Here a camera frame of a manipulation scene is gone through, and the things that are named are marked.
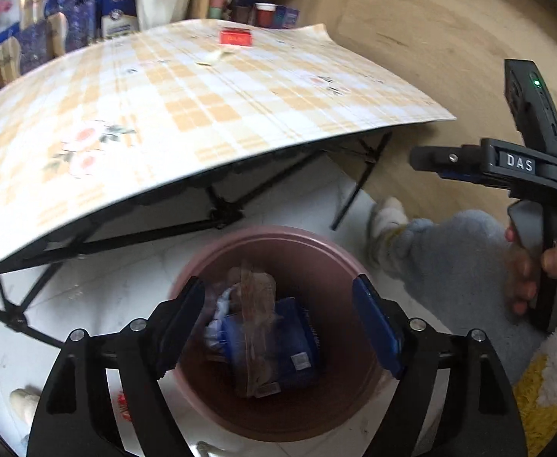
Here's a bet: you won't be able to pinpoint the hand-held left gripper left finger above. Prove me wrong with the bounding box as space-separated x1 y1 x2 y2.
26 275 207 457

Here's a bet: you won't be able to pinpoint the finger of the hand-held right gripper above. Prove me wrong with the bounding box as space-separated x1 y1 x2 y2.
437 169 488 185
409 144 486 174

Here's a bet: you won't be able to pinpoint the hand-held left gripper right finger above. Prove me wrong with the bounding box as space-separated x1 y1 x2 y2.
352 273 529 457

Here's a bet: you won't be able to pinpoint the blue carton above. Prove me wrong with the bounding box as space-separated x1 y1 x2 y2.
223 295 322 391

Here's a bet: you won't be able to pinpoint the pink plastic bin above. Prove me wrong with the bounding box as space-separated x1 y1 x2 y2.
166 226 393 443

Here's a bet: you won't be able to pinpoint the person's right hand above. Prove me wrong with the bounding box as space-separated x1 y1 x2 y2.
504 224 557 316

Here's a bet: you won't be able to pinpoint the person's white fluffy sock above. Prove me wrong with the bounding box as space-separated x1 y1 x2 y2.
366 196 410 267

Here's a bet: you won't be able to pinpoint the person's leg grey pants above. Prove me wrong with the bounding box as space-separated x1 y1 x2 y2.
385 209 550 377

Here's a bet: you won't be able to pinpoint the beige fluffy slipper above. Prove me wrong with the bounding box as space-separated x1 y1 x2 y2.
9 387 43 431

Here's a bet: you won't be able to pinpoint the yellow white fluffy garment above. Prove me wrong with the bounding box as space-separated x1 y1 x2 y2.
511 309 557 457

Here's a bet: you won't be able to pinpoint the small purple blue box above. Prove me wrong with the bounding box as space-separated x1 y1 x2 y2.
273 6 300 29

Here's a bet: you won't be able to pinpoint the folding table with checked cloth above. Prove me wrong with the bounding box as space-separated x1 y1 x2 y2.
0 19 457 279

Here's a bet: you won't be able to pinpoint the red paper cup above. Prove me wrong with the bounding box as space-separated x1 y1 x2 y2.
254 2 278 29

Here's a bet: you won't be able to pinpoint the red cigarette box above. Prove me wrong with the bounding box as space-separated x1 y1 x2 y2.
219 29 253 48

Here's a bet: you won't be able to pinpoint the blue white carton box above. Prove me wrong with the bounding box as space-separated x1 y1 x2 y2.
100 12 140 39

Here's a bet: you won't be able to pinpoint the white flower pot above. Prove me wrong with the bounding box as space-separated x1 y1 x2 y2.
133 0 198 32

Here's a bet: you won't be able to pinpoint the black folding table frame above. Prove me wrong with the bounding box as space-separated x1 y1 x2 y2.
0 131 393 391

